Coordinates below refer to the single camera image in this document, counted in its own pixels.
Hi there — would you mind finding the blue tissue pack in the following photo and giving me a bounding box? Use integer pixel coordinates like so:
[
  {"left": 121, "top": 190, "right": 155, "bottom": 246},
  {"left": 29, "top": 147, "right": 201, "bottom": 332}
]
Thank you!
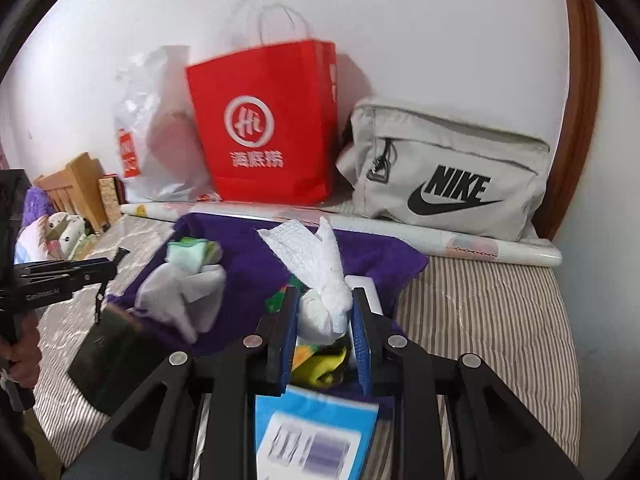
[{"left": 255, "top": 385, "right": 381, "bottom": 480}]

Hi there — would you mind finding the small green wrapped packet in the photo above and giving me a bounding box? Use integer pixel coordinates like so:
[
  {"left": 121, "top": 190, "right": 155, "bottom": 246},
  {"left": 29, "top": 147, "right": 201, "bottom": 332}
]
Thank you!
[{"left": 166, "top": 239, "right": 223, "bottom": 273}]

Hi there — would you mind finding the dark tin box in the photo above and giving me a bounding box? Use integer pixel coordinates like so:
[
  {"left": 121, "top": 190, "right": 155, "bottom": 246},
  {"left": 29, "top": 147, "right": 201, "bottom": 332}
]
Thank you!
[{"left": 67, "top": 305, "right": 166, "bottom": 416}]

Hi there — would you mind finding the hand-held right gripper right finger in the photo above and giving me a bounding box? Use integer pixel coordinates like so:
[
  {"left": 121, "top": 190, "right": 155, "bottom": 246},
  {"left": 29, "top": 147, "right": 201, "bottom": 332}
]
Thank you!
[{"left": 350, "top": 287, "right": 583, "bottom": 480}]

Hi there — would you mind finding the purple towel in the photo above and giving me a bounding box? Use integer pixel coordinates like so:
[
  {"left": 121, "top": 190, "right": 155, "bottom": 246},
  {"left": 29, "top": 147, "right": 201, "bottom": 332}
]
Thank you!
[{"left": 107, "top": 212, "right": 431, "bottom": 411}]

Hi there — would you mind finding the brown wooden headboard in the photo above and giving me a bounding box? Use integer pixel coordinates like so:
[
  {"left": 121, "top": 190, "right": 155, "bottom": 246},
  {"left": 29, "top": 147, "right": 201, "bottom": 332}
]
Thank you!
[{"left": 532, "top": 0, "right": 601, "bottom": 241}]

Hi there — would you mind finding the white plastic shopping bag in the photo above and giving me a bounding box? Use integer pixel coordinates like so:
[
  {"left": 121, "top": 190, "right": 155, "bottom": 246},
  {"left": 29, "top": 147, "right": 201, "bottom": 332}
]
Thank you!
[{"left": 114, "top": 45, "right": 221, "bottom": 203}]

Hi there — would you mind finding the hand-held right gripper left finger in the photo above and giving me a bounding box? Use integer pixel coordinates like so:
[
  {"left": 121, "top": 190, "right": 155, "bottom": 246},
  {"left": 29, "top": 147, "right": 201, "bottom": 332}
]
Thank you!
[{"left": 62, "top": 285, "right": 301, "bottom": 480}]

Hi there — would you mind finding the printed cardboard box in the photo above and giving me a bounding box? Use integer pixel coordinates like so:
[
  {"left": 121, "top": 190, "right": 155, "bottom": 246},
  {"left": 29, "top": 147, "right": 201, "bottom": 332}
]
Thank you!
[{"left": 98, "top": 174, "right": 126, "bottom": 226}]

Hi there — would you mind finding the plain white sock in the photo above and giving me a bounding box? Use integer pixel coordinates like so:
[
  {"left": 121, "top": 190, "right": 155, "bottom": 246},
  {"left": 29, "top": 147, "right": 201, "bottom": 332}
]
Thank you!
[{"left": 257, "top": 216, "right": 353, "bottom": 346}]

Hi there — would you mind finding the red paper bag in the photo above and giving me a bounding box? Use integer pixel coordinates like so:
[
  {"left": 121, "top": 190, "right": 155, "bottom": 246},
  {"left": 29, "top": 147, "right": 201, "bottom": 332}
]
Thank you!
[{"left": 186, "top": 0, "right": 338, "bottom": 206}]

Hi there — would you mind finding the person's left hand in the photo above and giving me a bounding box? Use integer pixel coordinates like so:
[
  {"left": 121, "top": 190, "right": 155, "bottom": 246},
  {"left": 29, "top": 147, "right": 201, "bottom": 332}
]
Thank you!
[{"left": 0, "top": 327, "right": 43, "bottom": 392}]

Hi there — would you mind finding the white printed paper roll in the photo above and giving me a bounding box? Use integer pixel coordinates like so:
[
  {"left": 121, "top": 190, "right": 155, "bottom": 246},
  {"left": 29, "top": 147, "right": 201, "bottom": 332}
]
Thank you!
[{"left": 120, "top": 202, "right": 563, "bottom": 267}]

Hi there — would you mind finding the yellow and black wrist strap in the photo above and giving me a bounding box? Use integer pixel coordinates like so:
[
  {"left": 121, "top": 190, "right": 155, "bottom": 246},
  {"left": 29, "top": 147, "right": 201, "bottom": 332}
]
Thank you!
[{"left": 291, "top": 342, "right": 351, "bottom": 388}]

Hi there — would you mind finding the light wooden bed frame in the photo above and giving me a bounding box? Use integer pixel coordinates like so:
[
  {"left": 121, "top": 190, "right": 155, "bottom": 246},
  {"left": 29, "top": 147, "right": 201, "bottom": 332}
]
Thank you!
[{"left": 34, "top": 152, "right": 108, "bottom": 233}]

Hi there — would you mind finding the striped bed sheet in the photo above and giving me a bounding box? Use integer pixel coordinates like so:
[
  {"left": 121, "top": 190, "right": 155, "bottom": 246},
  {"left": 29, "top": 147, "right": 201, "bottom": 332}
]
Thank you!
[{"left": 30, "top": 217, "right": 583, "bottom": 480}]

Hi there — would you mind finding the person's left forearm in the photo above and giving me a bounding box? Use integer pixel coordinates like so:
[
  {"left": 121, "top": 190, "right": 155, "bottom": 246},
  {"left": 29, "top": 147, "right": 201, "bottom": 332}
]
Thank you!
[{"left": 0, "top": 400, "right": 33, "bottom": 480}]

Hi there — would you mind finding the white plush toy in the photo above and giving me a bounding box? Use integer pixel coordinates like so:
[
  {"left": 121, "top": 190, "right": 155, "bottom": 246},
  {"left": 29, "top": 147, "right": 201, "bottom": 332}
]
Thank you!
[{"left": 45, "top": 211, "right": 98, "bottom": 261}]

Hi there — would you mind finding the white eraser block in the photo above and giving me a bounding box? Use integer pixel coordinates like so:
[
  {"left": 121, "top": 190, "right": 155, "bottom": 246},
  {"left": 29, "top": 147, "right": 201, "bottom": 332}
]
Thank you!
[{"left": 345, "top": 275, "right": 386, "bottom": 318}]

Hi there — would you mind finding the white sock with green cuff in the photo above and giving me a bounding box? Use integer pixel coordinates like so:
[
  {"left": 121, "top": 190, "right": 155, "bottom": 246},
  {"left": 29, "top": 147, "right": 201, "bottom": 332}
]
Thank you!
[{"left": 135, "top": 262, "right": 228, "bottom": 343}]

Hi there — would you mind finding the grey waist bag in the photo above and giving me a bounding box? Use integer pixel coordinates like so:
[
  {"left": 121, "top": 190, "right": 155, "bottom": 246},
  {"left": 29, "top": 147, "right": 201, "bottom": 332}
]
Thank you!
[{"left": 335, "top": 97, "right": 551, "bottom": 242}]

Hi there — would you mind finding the green snack packet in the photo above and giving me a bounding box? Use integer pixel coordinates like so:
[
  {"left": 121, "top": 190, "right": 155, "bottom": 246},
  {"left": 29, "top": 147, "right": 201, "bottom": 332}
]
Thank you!
[{"left": 265, "top": 285, "right": 289, "bottom": 314}]

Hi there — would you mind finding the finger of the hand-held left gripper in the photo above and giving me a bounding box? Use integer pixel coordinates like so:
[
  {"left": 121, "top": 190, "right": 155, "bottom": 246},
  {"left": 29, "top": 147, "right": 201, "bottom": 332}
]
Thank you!
[
  {"left": 15, "top": 247, "right": 132, "bottom": 281},
  {"left": 60, "top": 272, "right": 118, "bottom": 318}
]

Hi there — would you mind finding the purple fuzzy toy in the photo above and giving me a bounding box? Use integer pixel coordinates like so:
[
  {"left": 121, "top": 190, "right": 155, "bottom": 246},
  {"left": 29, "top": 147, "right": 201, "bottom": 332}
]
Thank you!
[{"left": 22, "top": 187, "right": 53, "bottom": 226}]

